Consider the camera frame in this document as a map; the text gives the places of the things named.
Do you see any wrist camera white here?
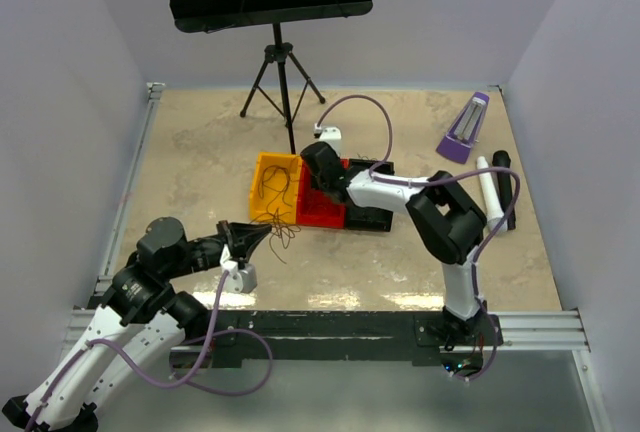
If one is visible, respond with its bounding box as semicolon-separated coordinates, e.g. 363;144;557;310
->
313;123;342;156
220;245;257;294

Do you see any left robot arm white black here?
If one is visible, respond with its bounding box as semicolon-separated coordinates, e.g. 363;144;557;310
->
2;217;272;431

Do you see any black plastic bin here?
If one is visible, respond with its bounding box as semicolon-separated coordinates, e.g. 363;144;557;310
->
344;158;395;232

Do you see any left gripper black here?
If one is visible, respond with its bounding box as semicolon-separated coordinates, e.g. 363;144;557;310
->
165;219;272;278

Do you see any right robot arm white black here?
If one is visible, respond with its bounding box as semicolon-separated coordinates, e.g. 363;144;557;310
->
301;141;487;345

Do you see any brown cable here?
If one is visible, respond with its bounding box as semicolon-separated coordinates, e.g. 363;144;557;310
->
249;206;302;266
259;164;296;218

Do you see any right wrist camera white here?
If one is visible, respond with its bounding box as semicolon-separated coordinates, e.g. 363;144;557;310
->
313;123;342;156

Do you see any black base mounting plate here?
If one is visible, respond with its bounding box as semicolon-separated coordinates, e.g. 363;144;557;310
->
164;308;504;369

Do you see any red plastic bin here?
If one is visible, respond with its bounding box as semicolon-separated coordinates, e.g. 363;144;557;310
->
296;162;346;229

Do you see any yellow plastic bin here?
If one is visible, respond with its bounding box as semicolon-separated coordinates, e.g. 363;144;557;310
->
249;152;302;225

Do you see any black microphone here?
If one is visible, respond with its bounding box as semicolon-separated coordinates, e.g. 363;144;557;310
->
492;150;516;231

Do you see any purple metronome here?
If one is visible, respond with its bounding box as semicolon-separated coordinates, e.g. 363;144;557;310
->
436;92;490;164

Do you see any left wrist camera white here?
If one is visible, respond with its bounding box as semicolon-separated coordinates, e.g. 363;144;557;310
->
220;245;257;294

